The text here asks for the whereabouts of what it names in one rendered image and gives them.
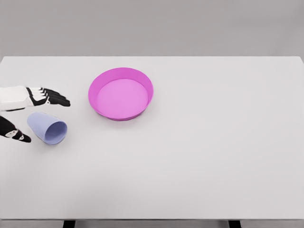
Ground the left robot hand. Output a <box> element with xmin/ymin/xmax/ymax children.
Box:
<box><xmin>0</xmin><ymin>85</ymin><xmax>71</xmax><ymax>143</ymax></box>

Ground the lavender plastic cup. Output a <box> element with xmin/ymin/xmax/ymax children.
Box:
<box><xmin>26</xmin><ymin>112</ymin><xmax>68</xmax><ymax>146</ymax></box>

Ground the pink round plate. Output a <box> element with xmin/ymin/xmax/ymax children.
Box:
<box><xmin>88</xmin><ymin>67</ymin><xmax>154</xmax><ymax>122</ymax></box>

